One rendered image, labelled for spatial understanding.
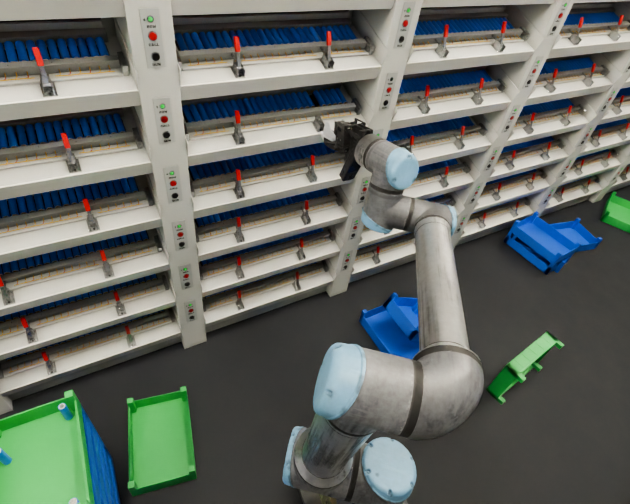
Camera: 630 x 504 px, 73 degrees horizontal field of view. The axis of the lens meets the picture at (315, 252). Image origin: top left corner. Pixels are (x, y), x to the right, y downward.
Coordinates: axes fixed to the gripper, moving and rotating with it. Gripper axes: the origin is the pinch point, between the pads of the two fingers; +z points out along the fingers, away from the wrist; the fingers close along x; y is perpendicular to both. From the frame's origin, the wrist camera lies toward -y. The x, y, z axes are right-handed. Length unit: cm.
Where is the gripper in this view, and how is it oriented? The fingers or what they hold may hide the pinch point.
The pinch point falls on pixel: (328, 134)
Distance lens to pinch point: 135.2
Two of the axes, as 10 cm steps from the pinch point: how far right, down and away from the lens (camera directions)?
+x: -8.7, 2.7, -4.1
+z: -4.9, -5.0, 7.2
